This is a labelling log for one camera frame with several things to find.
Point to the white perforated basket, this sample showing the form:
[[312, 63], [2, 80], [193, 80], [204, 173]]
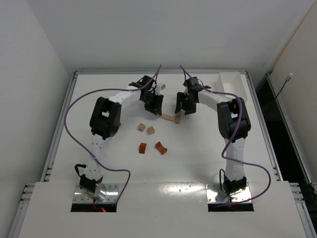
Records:
[[232, 82]]

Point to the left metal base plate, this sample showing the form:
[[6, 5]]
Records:
[[105, 193]]

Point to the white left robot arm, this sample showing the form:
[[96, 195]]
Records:
[[105, 122]]

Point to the light wood cube with holes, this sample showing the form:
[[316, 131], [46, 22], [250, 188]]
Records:
[[141, 127]]

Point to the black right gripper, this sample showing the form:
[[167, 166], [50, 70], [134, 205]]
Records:
[[187, 99]]

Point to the black wall cable white plug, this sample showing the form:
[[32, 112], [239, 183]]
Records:
[[287, 79]]

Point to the dark orange wood cube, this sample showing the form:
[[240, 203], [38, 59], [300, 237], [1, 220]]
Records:
[[142, 148]]

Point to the dark orange notched block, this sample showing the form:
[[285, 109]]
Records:
[[160, 148]]

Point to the light wood block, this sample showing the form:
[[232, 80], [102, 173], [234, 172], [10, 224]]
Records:
[[151, 130]]

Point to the light long wood plank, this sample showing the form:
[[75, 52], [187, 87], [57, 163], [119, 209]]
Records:
[[168, 117]]

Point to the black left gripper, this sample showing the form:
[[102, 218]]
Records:
[[152, 100]]

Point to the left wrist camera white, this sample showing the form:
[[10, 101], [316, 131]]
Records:
[[159, 88]]

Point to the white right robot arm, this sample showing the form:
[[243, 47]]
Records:
[[233, 124]]

